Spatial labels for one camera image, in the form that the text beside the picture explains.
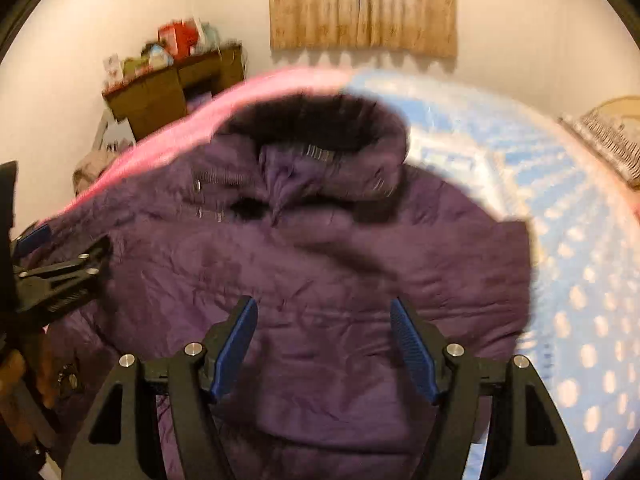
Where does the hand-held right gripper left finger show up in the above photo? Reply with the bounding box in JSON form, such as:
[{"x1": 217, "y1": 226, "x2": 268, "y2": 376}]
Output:
[{"x1": 62, "y1": 296, "x2": 258, "y2": 480}]

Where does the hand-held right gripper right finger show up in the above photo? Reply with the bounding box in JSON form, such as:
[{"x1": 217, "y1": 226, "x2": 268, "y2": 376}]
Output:
[{"x1": 390, "y1": 297, "x2": 583, "y2": 480}]

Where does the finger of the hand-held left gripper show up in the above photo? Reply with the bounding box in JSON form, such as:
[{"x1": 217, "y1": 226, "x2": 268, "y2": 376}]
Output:
[
  {"x1": 15, "y1": 235, "x2": 114, "y2": 317},
  {"x1": 11, "y1": 222, "x2": 54, "y2": 261}
]

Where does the purple hooded jacket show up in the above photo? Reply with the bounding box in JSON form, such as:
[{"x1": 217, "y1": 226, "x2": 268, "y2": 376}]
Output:
[{"x1": 20, "y1": 92, "x2": 536, "y2": 480}]

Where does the beige cloth bag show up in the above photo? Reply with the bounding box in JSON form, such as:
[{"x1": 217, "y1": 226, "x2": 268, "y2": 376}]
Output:
[{"x1": 72, "y1": 142, "x2": 132, "y2": 197}]

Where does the brown wooden desk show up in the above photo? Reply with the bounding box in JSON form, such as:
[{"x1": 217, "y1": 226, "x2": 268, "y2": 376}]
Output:
[{"x1": 102, "y1": 42, "x2": 246, "y2": 141}]

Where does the blue dotted blanket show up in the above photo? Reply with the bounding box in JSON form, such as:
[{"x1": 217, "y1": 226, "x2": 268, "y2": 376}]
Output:
[{"x1": 342, "y1": 70, "x2": 640, "y2": 480}]

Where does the pink blanket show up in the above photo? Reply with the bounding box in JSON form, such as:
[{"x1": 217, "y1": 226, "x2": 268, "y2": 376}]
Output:
[{"x1": 37, "y1": 67, "x2": 351, "y2": 226}]

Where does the light blue packet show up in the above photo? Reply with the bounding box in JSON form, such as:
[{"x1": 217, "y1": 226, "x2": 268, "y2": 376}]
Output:
[{"x1": 149, "y1": 44, "x2": 174, "y2": 69}]

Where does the grey patterned pillow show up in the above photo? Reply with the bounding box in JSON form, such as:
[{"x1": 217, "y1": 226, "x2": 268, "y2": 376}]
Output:
[{"x1": 557, "y1": 107, "x2": 640, "y2": 186}]

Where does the yellow bed headboard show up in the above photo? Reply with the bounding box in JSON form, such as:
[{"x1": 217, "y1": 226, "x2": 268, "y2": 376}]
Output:
[{"x1": 585, "y1": 95, "x2": 640, "y2": 123}]

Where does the beige patterned curtain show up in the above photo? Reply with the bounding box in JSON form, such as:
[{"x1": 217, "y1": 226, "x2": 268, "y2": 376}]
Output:
[{"x1": 268, "y1": 0, "x2": 458, "y2": 58}]

